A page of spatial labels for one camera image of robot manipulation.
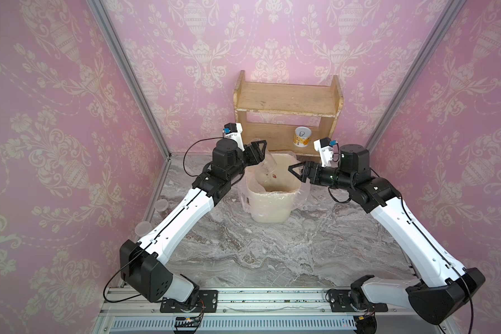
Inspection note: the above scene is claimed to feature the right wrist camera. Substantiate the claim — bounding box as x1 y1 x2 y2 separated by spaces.
314 137 340 167

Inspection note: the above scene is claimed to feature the yellow can on shelf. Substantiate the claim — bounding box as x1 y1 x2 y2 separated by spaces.
293 127 313 148

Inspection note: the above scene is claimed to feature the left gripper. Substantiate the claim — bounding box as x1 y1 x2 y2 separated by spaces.
227 139 268 183

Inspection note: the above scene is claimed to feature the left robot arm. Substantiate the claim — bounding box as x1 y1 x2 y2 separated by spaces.
116 138 267 311

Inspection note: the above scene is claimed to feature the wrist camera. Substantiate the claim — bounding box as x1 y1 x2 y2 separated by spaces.
314 137 340 167
223 122 244 151

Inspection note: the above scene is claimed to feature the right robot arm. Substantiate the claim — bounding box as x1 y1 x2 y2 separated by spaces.
288 144 486 325

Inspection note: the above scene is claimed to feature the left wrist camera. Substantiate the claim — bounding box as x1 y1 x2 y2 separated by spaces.
223 122 244 151

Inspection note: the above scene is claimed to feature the wooden two-tier shelf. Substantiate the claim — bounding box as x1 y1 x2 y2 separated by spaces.
233 70 345 160

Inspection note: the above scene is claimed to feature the beige trash bin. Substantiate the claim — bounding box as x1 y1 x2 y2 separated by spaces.
244 152 303 224

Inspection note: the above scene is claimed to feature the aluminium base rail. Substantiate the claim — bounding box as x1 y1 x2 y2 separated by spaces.
92 287 460 333

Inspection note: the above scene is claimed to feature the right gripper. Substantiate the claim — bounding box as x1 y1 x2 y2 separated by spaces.
291 162 358 195

